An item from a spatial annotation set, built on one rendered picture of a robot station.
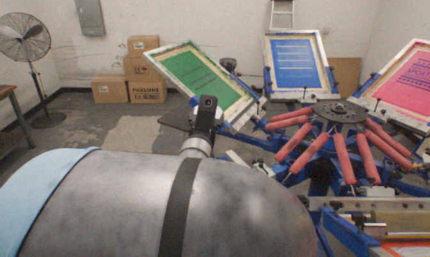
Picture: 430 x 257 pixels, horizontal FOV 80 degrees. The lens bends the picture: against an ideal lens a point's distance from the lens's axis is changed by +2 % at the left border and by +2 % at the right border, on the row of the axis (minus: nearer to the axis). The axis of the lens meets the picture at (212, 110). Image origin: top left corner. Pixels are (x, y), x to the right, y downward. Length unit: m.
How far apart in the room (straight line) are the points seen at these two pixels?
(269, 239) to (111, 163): 0.12
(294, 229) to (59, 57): 5.55
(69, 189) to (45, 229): 0.02
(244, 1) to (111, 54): 2.60
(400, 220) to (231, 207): 1.01
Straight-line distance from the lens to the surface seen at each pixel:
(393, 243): 1.16
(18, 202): 0.21
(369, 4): 5.35
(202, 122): 0.62
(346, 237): 1.08
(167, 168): 0.18
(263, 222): 0.17
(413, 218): 1.17
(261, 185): 0.19
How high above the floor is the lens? 2.02
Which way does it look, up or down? 27 degrees down
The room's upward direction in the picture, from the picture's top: straight up
